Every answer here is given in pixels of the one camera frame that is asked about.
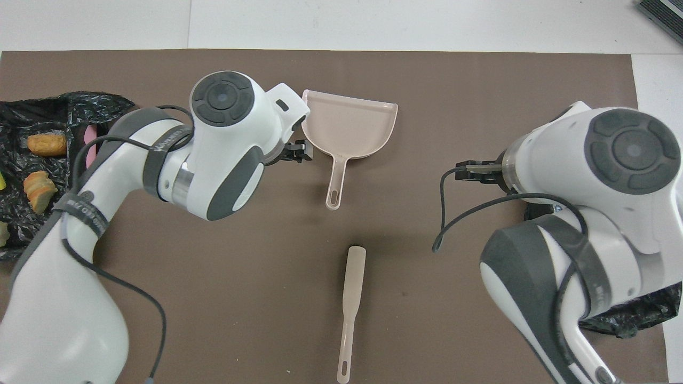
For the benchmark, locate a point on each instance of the black plastic bag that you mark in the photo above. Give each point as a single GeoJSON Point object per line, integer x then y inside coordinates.
{"type": "Point", "coordinates": [32, 114]}
{"type": "Point", "coordinates": [640, 314]}

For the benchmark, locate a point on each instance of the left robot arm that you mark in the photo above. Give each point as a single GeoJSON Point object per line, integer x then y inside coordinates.
{"type": "Point", "coordinates": [58, 298]}

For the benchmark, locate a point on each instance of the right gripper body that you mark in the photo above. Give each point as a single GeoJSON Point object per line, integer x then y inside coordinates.
{"type": "Point", "coordinates": [486, 172]}

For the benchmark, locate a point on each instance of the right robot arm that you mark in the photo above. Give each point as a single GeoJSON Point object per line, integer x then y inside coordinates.
{"type": "Point", "coordinates": [629, 213]}

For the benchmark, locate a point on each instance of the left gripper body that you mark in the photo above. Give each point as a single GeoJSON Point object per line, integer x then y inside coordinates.
{"type": "Point", "coordinates": [296, 152]}

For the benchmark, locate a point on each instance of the sliced brown bread piece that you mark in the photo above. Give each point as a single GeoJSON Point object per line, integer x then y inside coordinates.
{"type": "Point", "coordinates": [39, 189]}

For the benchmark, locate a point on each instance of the pink flat piece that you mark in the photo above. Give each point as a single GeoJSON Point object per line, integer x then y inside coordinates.
{"type": "Point", "coordinates": [89, 140]}

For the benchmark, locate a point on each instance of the beige plastic dustpan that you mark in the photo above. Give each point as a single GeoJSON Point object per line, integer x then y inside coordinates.
{"type": "Point", "coordinates": [349, 125]}

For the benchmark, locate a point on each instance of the brown bread roll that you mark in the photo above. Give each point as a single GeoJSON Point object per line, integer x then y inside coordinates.
{"type": "Point", "coordinates": [47, 144]}

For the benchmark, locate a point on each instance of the pale green food piece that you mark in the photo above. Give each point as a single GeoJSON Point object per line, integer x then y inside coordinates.
{"type": "Point", "coordinates": [3, 234]}

